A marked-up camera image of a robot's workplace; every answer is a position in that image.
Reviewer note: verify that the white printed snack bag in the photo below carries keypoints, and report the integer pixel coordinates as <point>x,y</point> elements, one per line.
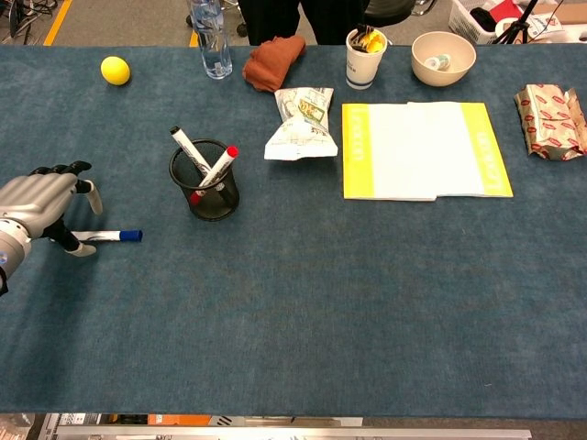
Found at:
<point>300,137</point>

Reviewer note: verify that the black mesh pen holder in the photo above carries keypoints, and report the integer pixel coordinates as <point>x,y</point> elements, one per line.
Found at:
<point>215,206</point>

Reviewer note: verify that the white paper cup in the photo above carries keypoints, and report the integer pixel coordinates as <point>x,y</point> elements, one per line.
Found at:
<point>364,66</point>

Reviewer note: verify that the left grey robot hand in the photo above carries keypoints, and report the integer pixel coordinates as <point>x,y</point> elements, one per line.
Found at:
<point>32,197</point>

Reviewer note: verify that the blue felt table cover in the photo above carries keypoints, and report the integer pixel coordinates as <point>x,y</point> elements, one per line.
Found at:
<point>275,298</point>

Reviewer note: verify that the clear plastic water bottle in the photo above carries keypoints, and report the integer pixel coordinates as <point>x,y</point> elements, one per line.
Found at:
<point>213,46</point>

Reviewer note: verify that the yellow ball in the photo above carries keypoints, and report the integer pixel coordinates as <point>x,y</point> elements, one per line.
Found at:
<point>115,70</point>

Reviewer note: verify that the brown folded cloth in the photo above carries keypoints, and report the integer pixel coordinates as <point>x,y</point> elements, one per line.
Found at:
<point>270,62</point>

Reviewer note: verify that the blue-capped white marker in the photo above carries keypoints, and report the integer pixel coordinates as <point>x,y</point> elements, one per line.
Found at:
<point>124,235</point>

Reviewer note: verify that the beige bowl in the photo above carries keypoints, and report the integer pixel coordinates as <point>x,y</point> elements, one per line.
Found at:
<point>442,73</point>

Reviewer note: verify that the aluminium profile rail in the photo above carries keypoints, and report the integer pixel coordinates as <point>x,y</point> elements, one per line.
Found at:
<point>293,434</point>

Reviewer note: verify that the orange box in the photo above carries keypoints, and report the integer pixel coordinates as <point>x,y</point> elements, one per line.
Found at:
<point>179,420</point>

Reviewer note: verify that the black tripod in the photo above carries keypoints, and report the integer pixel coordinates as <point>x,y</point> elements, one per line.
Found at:
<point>516,25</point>

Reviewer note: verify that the red-capped white marker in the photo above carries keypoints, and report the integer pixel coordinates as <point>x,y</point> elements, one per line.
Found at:
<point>221,166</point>

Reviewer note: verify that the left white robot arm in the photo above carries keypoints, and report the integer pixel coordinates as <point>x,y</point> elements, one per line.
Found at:
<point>11,252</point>

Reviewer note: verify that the person in black trousers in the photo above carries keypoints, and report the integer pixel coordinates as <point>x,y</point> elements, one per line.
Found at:
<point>298,20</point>

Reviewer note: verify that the black office chair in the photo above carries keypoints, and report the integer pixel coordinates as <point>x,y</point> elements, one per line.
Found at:
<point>394,9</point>

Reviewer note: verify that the yellow white Lexicon notebook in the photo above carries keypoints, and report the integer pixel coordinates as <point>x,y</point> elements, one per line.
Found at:
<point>390,151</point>
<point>477,146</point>

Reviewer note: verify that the black binder clip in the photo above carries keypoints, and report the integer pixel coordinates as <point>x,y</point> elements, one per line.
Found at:
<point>358,36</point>

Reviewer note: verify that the black-capped white marker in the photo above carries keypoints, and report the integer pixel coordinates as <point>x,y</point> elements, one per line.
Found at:
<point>187,146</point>

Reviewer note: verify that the white plastic basket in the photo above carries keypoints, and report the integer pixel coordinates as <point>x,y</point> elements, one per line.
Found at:
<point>468,25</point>

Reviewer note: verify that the gold red snack wrapper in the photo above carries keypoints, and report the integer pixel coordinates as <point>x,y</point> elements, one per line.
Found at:
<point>550,124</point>

